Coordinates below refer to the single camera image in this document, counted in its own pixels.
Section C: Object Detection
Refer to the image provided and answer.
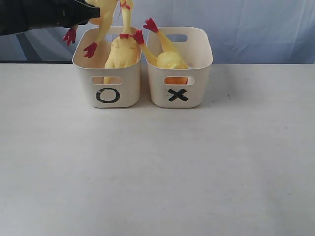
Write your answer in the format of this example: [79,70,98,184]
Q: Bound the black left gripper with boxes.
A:
[0,0,100,36]

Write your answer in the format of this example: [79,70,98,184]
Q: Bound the yellow rubber chicken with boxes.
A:
[63,0,119,59]
[104,0,138,69]

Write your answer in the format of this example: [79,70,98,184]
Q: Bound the headless yellow rubber chicken body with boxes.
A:
[133,18,189,69]

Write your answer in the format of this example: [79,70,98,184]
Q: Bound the yellow chicken neck with squeaker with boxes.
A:
[164,77,188,85]

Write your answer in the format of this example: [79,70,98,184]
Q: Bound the cream bin with circle mark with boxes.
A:
[72,26,141,108]

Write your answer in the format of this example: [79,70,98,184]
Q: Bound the cream bin with cross mark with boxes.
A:
[147,27,213,108]

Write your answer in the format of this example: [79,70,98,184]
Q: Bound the white backdrop curtain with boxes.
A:
[0,0,315,64]

